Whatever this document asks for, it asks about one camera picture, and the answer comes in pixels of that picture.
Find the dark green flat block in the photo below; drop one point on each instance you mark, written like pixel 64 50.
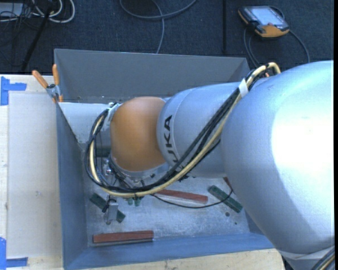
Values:
pixel 226 198
pixel 97 200

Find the grey metal bin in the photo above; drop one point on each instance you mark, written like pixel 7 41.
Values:
pixel 169 221

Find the red-brown flat block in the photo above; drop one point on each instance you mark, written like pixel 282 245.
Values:
pixel 122 237
pixel 186 195

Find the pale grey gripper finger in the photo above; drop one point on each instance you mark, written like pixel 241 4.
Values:
pixel 108 221
pixel 113 209

